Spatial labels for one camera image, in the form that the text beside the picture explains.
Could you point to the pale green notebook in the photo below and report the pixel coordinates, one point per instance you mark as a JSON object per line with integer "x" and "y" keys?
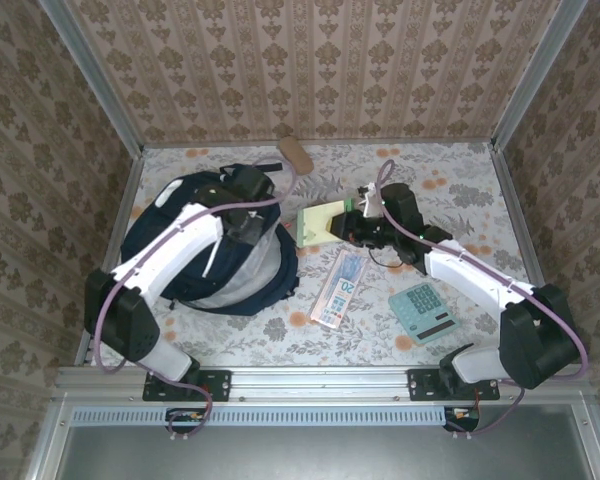
{"x": 315, "y": 225}

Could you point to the brown glasses case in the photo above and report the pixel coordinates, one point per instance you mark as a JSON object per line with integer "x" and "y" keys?
{"x": 296, "y": 155}

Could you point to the navy blue student backpack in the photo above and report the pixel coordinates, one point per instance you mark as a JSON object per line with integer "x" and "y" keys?
{"x": 250, "y": 285}

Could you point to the teal calculator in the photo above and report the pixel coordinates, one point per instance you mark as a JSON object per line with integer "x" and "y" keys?
{"x": 425, "y": 312}

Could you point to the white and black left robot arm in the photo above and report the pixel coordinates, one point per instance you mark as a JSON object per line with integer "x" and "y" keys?
{"x": 180, "y": 245}

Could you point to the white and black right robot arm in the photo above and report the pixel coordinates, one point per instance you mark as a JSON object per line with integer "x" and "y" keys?
{"x": 470, "y": 280}

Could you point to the floral tablecloth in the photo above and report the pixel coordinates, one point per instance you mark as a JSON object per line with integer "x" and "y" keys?
{"x": 380, "y": 340}

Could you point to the grey metal front panel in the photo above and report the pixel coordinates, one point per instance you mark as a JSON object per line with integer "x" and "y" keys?
{"x": 330, "y": 455}

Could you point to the aluminium right side rail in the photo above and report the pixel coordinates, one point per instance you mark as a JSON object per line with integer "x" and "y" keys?
{"x": 511, "y": 200}

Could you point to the aluminium left side rail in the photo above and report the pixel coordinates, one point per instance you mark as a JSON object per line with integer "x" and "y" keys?
{"x": 123, "y": 200}

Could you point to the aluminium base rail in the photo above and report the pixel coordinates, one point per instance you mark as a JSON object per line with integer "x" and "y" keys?
{"x": 320, "y": 385}

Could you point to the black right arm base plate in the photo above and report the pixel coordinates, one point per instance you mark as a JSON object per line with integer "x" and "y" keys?
{"x": 422, "y": 385}

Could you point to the aluminium right frame post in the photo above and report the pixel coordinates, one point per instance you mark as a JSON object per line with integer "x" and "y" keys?
{"x": 535, "y": 75}

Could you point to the aluminium frame post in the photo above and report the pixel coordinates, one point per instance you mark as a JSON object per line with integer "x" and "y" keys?
{"x": 535, "y": 75}
{"x": 94, "y": 75}

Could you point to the aluminium left frame post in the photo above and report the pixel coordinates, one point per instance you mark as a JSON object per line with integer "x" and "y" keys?
{"x": 94, "y": 75}

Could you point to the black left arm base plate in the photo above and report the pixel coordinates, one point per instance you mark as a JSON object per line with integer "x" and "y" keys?
{"x": 215, "y": 385}

